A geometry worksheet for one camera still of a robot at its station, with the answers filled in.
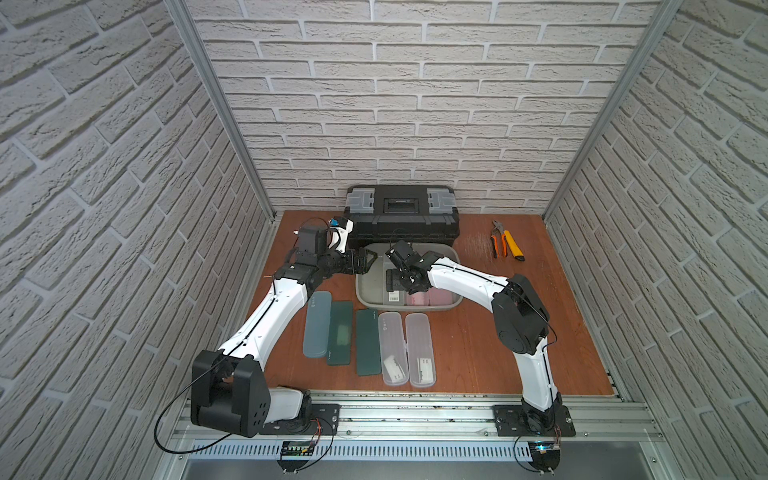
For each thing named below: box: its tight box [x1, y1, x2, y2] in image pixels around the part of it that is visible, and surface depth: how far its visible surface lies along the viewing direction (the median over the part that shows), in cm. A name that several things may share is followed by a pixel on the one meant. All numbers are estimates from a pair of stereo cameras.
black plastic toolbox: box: [344, 185, 460, 250], surface depth 100 cm
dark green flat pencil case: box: [356, 309, 382, 377], surface depth 87 cm
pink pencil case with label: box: [405, 291, 425, 306], surface depth 96 cm
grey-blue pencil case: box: [303, 291, 332, 359], surface depth 90 cm
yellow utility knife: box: [504, 230, 525, 262], surface depth 111 cm
